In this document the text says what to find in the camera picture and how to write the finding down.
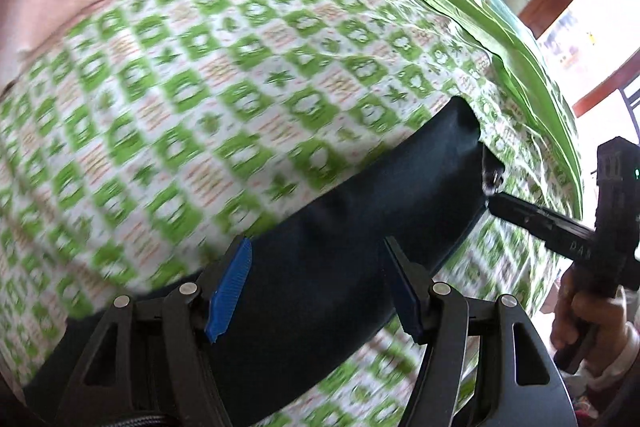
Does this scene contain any person's right hand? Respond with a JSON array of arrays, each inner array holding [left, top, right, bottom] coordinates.
[[549, 266, 632, 360]]

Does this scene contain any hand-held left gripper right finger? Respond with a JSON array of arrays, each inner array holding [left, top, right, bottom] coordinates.
[[383, 237, 577, 427]]

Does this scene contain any plain green satin quilt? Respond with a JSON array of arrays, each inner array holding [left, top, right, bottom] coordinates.
[[365, 0, 586, 218]]

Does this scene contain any dark chair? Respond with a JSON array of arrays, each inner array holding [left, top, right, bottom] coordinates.
[[619, 83, 640, 132]]

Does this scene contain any person's right forearm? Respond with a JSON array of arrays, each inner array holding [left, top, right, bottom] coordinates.
[[586, 292, 640, 413]]

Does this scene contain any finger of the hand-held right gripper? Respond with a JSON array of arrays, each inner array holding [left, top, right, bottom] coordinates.
[[486, 196, 601, 254]]

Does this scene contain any wall poster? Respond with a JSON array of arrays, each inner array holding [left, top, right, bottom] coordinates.
[[545, 9, 598, 70]]

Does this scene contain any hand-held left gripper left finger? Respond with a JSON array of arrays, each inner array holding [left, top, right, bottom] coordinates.
[[59, 237, 254, 427]]

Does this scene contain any green patterned bed sheet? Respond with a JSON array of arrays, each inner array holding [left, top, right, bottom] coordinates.
[[0, 0, 583, 427]]

